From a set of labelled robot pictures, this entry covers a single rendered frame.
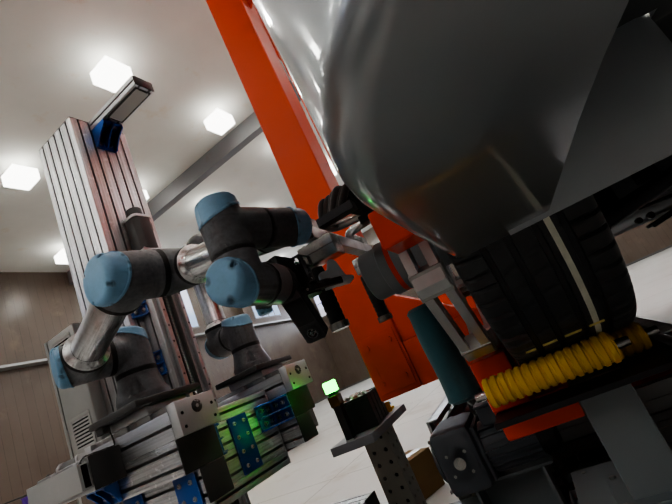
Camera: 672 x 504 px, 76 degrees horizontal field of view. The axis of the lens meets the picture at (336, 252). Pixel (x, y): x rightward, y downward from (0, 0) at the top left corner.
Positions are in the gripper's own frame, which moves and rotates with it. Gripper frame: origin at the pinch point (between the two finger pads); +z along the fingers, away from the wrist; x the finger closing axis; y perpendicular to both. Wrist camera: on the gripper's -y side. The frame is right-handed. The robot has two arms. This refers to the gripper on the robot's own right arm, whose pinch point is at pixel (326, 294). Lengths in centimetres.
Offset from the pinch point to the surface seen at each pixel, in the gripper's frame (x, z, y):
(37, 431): 1048, 583, 151
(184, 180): 507, 690, 547
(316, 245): -3.4, -2.3, 10.5
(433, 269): -25.0, -9.8, -7.0
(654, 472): -41, 12, -56
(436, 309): -21.5, -5.7, -13.3
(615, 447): -37, 12, -50
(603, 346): -44, 3, -31
